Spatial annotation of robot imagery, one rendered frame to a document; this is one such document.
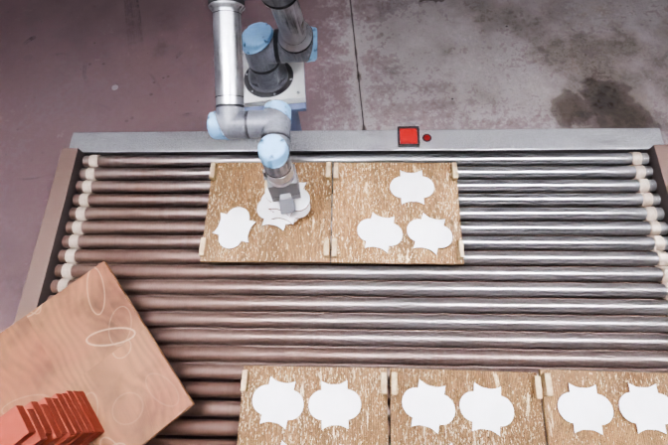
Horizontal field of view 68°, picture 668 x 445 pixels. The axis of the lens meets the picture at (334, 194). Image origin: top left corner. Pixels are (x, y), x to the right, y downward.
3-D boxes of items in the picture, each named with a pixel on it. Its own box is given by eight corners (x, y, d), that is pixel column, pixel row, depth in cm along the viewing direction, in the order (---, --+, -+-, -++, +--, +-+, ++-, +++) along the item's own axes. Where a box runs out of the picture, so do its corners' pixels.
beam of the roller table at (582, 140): (81, 140, 184) (73, 131, 179) (650, 136, 175) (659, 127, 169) (76, 160, 181) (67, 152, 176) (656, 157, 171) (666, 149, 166)
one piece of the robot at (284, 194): (264, 199, 131) (273, 221, 146) (297, 194, 131) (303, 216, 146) (260, 160, 136) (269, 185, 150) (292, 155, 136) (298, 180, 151)
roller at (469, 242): (71, 236, 167) (63, 231, 162) (662, 238, 157) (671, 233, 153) (67, 250, 165) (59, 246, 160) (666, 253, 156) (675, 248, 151)
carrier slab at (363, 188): (334, 164, 168) (333, 162, 167) (454, 164, 166) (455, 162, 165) (331, 263, 154) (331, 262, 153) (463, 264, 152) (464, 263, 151)
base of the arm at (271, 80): (248, 66, 191) (242, 48, 182) (285, 59, 191) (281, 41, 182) (250, 96, 184) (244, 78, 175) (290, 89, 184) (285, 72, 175)
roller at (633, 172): (86, 171, 177) (80, 164, 172) (643, 169, 168) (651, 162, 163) (83, 183, 175) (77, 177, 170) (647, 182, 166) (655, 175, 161)
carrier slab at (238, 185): (214, 164, 170) (213, 162, 169) (332, 164, 168) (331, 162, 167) (201, 262, 156) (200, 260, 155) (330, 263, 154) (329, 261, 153)
